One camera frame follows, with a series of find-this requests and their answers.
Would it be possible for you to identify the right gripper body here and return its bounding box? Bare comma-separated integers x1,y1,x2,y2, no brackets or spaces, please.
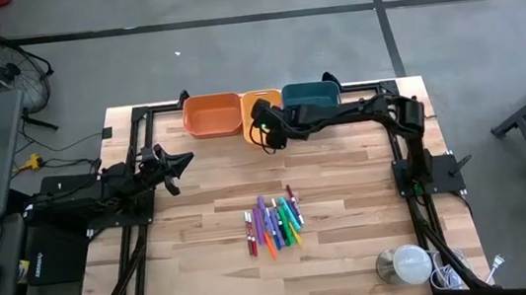
249,94,307,152

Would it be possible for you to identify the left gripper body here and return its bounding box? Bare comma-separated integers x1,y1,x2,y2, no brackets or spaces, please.
137,151,175,188

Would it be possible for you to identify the black white marker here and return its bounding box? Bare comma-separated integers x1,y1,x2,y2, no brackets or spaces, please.
269,196,284,227

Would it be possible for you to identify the purple thick marker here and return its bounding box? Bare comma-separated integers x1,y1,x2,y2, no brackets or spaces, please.
256,194,270,231
252,205,266,247

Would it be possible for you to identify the dark red thin marker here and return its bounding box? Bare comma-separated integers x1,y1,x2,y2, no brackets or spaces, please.
243,211,255,258

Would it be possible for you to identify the bright red thin marker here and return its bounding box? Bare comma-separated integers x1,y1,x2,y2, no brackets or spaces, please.
247,211,260,258

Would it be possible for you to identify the teal marker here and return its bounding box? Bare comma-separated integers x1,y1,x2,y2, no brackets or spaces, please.
277,194,303,235

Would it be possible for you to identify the blue marker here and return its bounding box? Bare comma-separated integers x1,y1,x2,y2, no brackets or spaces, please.
263,206,282,253

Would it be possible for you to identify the orange highlighter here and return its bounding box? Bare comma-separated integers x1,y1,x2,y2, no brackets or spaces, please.
263,230,279,262

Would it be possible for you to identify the violet wide-cap marker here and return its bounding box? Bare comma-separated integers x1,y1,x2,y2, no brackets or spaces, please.
269,209,287,249

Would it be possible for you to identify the green thick marker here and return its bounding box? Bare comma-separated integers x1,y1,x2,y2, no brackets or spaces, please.
278,203,297,248

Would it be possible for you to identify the yellow plastic bin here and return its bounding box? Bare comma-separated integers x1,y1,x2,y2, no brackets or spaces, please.
238,87,289,147

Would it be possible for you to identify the teal plastic bin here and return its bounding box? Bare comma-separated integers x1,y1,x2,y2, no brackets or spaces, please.
278,77,342,114

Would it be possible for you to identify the orange plastic bin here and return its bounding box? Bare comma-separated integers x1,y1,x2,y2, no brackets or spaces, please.
179,90,247,142

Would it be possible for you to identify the yellow power plug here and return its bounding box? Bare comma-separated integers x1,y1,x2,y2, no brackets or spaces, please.
9,152,46,176

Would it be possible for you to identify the yellow tag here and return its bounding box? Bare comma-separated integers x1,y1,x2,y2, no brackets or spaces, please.
16,258,33,284

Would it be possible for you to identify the black floor fan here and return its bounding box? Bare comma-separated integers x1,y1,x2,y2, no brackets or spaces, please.
0,25,61,138

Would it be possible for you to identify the black lever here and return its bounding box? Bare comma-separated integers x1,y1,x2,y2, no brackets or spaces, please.
446,154,475,178

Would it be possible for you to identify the white dome lamp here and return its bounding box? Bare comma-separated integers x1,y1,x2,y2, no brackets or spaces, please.
372,241,436,290

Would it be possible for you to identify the white power plug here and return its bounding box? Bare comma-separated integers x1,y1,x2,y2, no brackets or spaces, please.
482,252,509,286

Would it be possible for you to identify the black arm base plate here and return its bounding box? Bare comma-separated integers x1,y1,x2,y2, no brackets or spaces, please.
391,152,468,200
82,186,160,233

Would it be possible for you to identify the black frame bracket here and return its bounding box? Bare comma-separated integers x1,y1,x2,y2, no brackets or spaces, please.
320,69,345,93
175,88,192,110

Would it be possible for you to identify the black floor cable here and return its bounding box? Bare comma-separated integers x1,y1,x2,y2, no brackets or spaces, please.
16,108,120,176

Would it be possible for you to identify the black aluminium table frame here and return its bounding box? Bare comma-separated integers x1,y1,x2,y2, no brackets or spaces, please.
59,66,496,295

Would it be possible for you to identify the white coiled cable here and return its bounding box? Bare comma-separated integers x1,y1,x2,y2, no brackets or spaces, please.
424,244,477,294

